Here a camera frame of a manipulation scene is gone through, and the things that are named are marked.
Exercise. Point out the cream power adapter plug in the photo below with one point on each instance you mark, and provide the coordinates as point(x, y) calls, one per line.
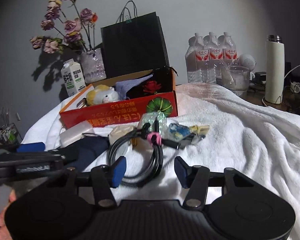
point(118, 132)

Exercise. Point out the pack of water bottles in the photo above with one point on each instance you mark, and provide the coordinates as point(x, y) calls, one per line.
point(210, 58)

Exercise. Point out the artificial flower bouquet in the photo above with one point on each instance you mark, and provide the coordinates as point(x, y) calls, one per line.
point(76, 34)

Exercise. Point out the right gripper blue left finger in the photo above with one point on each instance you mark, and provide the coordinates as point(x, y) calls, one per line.
point(104, 178)

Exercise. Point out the lilac glass vase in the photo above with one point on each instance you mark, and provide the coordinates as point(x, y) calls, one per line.
point(92, 66)

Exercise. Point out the blue yellow snack packets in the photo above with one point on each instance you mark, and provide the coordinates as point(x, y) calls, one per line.
point(180, 136)

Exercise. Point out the red fabric rose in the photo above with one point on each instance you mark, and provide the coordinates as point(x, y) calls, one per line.
point(151, 87)

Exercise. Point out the person's left hand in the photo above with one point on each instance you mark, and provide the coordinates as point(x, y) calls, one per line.
point(4, 233)

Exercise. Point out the white milk carton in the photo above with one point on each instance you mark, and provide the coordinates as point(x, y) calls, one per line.
point(73, 77)

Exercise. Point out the white fluffy blanket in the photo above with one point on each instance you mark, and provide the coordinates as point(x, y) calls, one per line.
point(261, 142)

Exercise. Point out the yellow white plush toy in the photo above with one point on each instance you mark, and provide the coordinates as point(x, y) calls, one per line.
point(102, 94)

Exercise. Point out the white round speaker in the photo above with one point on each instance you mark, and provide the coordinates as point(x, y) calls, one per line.
point(249, 62)

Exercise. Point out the clear glass measuring cup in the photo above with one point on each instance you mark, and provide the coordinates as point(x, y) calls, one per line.
point(236, 78)

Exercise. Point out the iridescent wrapped ball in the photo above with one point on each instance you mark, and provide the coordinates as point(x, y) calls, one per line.
point(157, 121)

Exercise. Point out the translucent white plastic case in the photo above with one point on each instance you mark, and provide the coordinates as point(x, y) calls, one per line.
point(75, 133)

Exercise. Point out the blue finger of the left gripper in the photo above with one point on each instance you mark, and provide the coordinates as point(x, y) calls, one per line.
point(31, 147)

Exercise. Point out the dark navy pouch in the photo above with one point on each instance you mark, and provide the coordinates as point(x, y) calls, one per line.
point(82, 153)

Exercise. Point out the white thermos bottle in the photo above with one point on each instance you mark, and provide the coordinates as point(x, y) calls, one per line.
point(275, 69)

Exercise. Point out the light blue knitted cloth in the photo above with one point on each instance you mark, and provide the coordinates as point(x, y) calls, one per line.
point(122, 87)

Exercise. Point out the black paper shopping bag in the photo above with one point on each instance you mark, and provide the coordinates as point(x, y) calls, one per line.
point(134, 43)

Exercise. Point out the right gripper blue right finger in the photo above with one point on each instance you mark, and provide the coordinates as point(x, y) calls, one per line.
point(195, 179)

